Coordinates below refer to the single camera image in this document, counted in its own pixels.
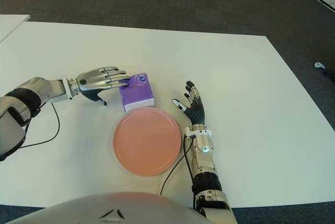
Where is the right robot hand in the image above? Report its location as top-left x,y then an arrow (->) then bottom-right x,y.
171,80 -> 205,125

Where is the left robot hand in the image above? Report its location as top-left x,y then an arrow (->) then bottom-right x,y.
75,65 -> 131,107

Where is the purple tissue pack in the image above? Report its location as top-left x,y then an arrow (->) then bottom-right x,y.
119,72 -> 155,114

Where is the pink round plate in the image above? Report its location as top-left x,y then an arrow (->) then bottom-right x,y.
113,106 -> 182,177

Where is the white side table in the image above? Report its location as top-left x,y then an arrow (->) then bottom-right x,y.
0,14 -> 31,43

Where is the grey robot torso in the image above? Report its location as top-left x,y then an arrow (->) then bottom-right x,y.
10,192 -> 210,224

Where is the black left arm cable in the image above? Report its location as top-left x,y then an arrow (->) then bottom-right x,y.
19,101 -> 60,149

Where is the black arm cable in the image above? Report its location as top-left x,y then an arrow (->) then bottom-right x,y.
19,101 -> 60,149
160,135 -> 196,196

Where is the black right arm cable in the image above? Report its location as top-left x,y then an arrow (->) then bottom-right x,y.
160,135 -> 196,196

